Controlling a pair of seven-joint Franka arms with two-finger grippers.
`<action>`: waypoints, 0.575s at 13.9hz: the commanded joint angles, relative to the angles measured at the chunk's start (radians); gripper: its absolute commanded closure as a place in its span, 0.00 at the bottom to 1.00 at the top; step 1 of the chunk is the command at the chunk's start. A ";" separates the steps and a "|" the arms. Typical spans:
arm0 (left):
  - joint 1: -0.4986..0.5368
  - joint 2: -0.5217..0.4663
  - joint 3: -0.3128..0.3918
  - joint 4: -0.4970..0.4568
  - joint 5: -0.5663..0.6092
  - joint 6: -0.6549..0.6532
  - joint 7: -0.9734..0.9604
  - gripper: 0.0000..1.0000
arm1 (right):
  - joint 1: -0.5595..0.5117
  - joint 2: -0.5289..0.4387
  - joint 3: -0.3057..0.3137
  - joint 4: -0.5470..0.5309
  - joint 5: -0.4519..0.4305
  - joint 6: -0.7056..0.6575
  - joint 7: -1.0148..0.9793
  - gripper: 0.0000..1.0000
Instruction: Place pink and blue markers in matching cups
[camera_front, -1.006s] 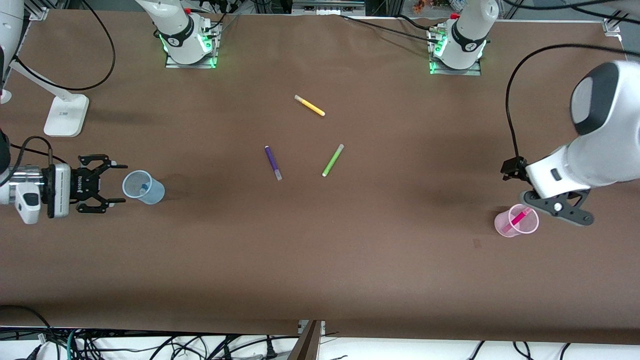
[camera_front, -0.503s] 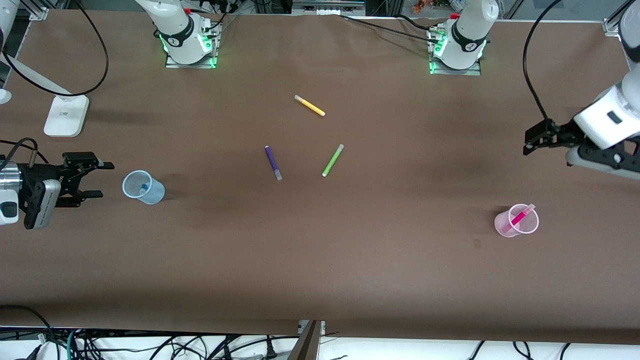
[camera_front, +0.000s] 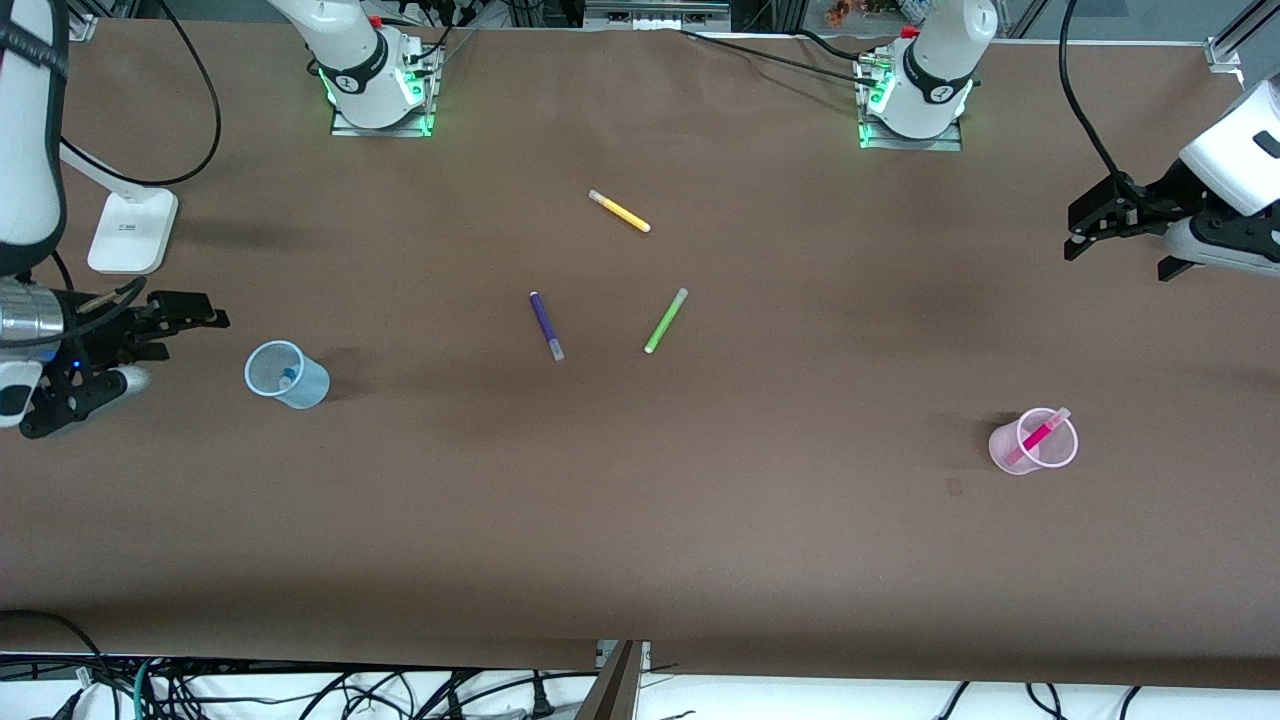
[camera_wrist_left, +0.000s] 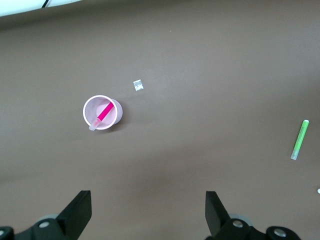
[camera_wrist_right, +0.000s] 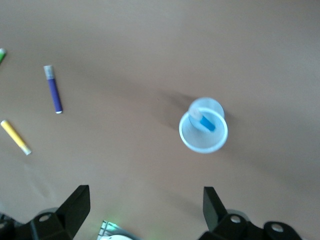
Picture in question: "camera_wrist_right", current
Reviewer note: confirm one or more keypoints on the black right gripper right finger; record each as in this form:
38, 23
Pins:
225, 222

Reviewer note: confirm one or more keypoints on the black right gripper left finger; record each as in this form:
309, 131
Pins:
65, 215

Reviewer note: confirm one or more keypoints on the blue marker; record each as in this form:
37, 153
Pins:
205, 121

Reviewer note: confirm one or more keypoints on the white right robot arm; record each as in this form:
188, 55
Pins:
120, 237

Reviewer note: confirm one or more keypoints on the light blue plastic cup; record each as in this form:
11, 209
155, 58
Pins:
203, 140

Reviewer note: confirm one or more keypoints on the yellow marker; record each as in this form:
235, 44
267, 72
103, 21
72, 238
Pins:
15, 136

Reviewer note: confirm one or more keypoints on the purple marker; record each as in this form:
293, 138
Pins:
53, 91

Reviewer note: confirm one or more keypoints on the green marker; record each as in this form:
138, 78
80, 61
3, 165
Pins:
2, 56

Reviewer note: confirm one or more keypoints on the brown table cover sheet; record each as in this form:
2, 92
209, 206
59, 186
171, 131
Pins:
160, 50

